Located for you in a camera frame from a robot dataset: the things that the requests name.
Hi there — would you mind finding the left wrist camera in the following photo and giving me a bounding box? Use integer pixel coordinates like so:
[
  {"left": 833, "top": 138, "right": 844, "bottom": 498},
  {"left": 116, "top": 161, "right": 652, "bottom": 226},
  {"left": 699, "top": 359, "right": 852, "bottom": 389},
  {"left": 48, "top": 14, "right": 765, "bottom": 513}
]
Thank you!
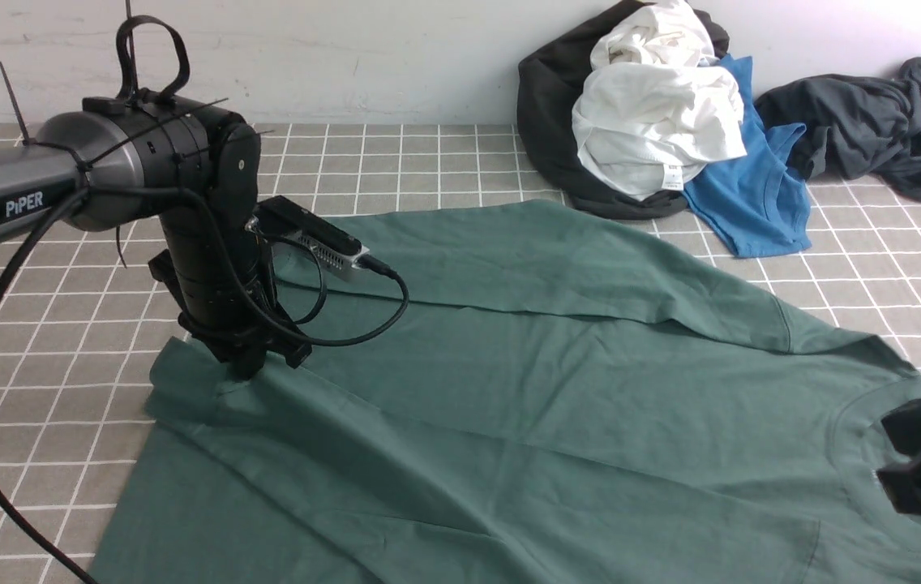
[{"left": 255, "top": 195, "right": 369, "bottom": 281}]

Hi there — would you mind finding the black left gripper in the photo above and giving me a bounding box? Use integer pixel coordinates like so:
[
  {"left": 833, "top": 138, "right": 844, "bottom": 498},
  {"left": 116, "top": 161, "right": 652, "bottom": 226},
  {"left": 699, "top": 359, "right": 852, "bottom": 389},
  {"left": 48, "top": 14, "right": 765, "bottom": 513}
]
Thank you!
[{"left": 178, "top": 313, "right": 312, "bottom": 380}]

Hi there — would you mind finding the blue tank top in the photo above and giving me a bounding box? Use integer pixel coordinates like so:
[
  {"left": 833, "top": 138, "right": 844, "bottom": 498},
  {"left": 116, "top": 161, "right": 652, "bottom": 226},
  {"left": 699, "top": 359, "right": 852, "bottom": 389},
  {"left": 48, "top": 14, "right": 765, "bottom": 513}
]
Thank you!
[{"left": 683, "top": 55, "right": 812, "bottom": 258}]

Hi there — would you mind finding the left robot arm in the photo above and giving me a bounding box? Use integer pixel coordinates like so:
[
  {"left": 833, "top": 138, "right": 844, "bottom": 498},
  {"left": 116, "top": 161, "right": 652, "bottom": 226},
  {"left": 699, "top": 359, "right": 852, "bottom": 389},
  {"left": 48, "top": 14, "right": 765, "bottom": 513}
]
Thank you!
[{"left": 0, "top": 15, "right": 312, "bottom": 380}]

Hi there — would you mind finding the dark grey crumpled garment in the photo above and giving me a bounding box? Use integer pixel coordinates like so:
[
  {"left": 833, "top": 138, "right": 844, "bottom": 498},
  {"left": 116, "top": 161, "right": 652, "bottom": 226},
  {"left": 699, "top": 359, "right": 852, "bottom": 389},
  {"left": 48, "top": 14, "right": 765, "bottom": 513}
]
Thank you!
[{"left": 756, "top": 57, "right": 921, "bottom": 203}]

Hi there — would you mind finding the grey checkered tablecloth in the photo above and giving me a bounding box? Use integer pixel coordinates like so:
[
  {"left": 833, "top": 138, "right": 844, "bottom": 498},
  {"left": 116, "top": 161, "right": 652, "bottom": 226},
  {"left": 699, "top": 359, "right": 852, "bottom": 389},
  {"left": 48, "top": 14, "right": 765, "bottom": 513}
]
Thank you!
[{"left": 0, "top": 123, "right": 921, "bottom": 583}]

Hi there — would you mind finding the white t-shirt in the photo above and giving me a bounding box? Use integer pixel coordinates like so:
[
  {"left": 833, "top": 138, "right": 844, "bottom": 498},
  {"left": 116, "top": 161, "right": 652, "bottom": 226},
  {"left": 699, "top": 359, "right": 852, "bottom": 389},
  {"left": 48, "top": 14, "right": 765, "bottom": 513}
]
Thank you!
[{"left": 572, "top": 1, "right": 747, "bottom": 200}]

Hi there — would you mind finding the green long-sleeve top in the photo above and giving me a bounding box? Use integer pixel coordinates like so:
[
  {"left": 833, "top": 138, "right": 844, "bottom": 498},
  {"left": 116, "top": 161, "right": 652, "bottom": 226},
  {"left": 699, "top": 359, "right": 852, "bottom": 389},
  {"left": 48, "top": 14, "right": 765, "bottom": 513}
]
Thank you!
[{"left": 91, "top": 200, "right": 921, "bottom": 583}]

